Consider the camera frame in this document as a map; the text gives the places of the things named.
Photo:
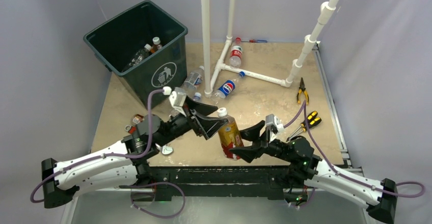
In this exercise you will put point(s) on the small pepsi bottle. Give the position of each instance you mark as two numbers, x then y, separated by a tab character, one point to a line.
228	86

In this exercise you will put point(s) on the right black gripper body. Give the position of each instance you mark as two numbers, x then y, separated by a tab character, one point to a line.
276	147

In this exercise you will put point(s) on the white PVC pipe frame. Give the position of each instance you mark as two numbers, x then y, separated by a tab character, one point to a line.
310	41

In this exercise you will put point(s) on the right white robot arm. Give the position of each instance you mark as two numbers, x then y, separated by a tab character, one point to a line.
377	197

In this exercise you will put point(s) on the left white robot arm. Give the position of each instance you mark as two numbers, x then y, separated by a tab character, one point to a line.
125	163

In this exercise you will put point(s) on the dark green trash bin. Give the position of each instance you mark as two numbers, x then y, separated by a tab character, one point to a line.
116	42

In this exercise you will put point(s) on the yellow red tea bottle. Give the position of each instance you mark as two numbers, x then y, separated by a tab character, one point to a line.
229	134

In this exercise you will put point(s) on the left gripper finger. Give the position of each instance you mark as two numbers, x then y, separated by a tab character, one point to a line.
202	108
206	126

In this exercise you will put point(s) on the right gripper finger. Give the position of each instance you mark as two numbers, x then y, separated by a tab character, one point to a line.
252	133
248	154

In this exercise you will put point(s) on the red handle adjustable wrench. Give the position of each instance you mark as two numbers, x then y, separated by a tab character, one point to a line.
165	150

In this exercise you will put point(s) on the red cap tea bottle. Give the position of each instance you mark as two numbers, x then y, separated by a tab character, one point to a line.
137	118

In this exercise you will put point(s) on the red label water bottle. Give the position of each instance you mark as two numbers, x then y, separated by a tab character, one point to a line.
236	53

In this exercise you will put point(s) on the clear bottle white cap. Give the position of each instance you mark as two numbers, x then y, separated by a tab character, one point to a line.
197	97

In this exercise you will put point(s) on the clear bottle near bin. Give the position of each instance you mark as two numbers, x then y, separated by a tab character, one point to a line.
193	80

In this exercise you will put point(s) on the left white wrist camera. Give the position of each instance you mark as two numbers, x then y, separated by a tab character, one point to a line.
177	97

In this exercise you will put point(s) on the yellow handle pliers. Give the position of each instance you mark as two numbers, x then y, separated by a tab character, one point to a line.
302	90

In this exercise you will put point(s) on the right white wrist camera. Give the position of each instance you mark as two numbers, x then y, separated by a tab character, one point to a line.
273	123

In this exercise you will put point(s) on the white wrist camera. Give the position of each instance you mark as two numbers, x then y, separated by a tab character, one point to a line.
177	97
273	123

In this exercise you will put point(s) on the blue label water bottle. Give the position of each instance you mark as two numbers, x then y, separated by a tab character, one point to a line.
139	56

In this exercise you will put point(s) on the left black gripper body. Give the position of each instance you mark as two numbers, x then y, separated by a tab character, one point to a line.
180	124

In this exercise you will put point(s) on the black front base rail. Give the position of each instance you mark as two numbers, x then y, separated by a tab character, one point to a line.
269	182

